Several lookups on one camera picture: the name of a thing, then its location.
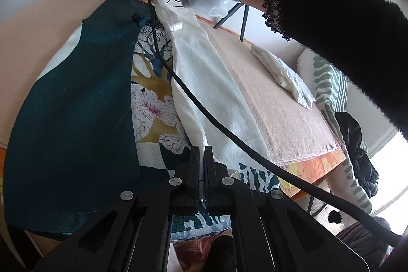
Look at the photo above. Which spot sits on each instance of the beige towel mat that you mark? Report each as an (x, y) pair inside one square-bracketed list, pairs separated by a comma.
[(274, 106)]

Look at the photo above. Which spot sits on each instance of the person's right forearm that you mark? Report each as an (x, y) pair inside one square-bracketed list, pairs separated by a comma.
[(334, 20)]

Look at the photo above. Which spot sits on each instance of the orange floral cloth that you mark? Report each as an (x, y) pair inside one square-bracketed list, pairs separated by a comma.
[(314, 170)]

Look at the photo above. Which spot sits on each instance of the white garment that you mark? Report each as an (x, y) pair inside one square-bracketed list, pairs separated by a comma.
[(204, 77)]

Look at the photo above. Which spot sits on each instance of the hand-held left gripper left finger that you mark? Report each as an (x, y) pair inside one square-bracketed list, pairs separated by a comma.
[(195, 170)]

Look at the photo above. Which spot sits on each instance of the folded white cloth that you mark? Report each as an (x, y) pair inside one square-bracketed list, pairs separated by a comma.
[(283, 74)]

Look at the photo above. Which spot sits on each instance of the dark grey cloth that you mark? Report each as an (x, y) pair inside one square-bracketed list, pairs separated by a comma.
[(363, 240)]

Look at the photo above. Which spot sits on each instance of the black jacket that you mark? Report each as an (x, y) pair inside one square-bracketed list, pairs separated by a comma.
[(357, 147)]

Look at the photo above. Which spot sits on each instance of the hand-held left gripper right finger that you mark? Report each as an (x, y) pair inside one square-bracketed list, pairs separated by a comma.
[(208, 170)]

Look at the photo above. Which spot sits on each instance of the green striped white cloth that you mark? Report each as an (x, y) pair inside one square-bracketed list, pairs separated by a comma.
[(328, 90)]

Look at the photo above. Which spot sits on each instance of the teal printed garment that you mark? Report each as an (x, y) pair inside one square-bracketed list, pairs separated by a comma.
[(73, 116)]

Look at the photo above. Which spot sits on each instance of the black tripod legs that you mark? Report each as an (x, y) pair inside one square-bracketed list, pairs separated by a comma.
[(244, 23)]

